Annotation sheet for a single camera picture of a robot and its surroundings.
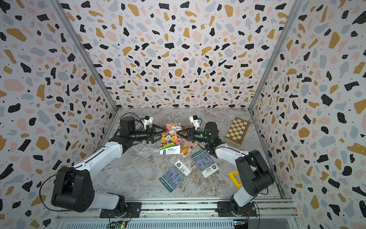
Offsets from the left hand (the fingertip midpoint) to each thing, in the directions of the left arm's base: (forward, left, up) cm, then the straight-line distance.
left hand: (165, 133), depth 77 cm
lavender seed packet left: (-14, -5, -23) cm, 28 cm away
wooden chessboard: (+17, -49, -22) cm, 56 cm away
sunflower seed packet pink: (+5, -11, -23) cm, 26 cm away
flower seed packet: (-3, -3, -3) cm, 5 cm away
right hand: (-1, -7, +1) cm, 7 cm away
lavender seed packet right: (-6, -23, -24) cm, 34 cm away
